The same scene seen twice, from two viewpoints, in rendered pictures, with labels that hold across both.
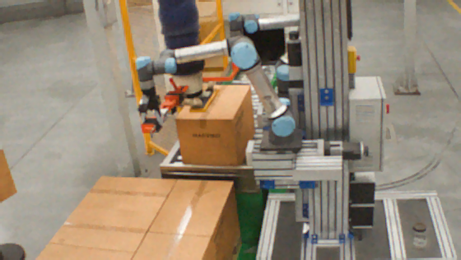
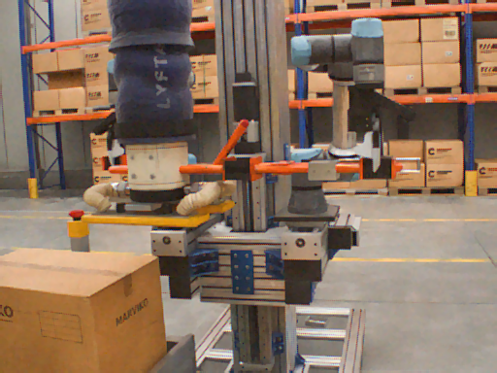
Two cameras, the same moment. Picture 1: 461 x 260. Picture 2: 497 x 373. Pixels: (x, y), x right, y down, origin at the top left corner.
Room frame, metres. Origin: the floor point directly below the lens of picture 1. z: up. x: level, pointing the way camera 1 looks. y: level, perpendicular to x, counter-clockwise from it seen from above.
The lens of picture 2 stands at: (2.64, 1.62, 1.41)
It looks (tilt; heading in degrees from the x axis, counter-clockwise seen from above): 8 degrees down; 272
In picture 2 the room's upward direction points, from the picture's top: 3 degrees counter-clockwise
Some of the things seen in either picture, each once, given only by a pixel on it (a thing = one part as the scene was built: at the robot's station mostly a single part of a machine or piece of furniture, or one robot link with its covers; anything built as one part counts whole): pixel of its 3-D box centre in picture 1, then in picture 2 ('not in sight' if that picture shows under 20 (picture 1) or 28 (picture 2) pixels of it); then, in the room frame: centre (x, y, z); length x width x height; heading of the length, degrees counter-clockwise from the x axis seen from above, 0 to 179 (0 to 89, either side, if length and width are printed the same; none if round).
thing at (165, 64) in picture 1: (165, 65); (354, 49); (2.40, 0.27, 1.57); 0.11 x 0.11 x 0.08; 88
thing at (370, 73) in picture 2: (146, 83); (368, 75); (2.38, 0.37, 1.49); 0.08 x 0.08 x 0.05
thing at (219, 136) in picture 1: (218, 126); (58, 323); (3.36, 0.06, 0.75); 0.60 x 0.40 x 0.40; 163
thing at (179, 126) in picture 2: (185, 63); (156, 127); (2.94, 0.20, 1.38); 0.23 x 0.23 x 0.04
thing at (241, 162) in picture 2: (174, 98); (243, 168); (2.70, 0.28, 1.27); 0.10 x 0.08 x 0.06; 73
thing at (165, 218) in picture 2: not in sight; (144, 212); (2.97, 0.30, 1.16); 0.34 x 0.10 x 0.05; 163
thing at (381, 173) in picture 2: (151, 125); (378, 167); (2.37, 0.39, 1.27); 0.08 x 0.07 x 0.05; 163
